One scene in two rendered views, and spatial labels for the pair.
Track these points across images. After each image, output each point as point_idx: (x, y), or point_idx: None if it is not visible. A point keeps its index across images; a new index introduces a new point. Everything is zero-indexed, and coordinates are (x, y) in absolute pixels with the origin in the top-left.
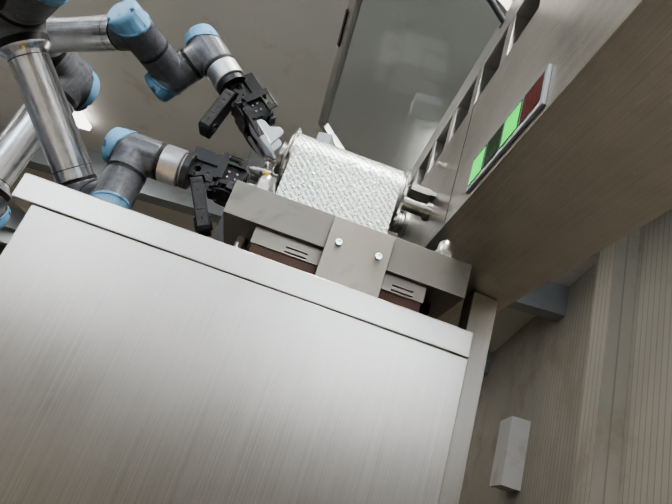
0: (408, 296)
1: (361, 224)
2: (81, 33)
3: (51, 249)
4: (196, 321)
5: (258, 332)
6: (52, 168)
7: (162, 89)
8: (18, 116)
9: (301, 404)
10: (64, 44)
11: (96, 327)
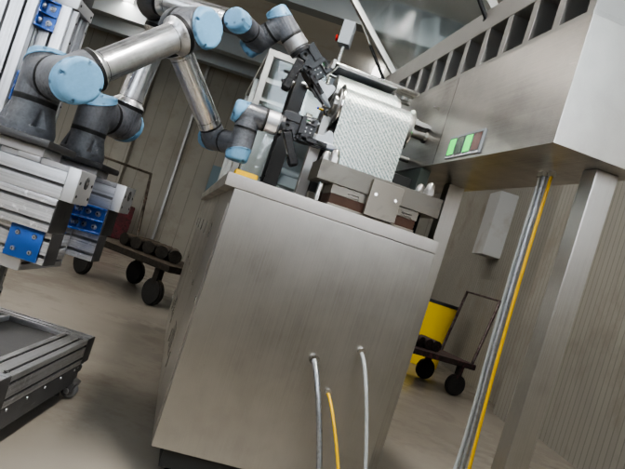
0: (408, 217)
1: (383, 155)
2: None
3: (246, 210)
4: (312, 241)
5: (340, 246)
6: (198, 122)
7: (253, 53)
8: None
9: (359, 276)
10: None
11: (271, 246)
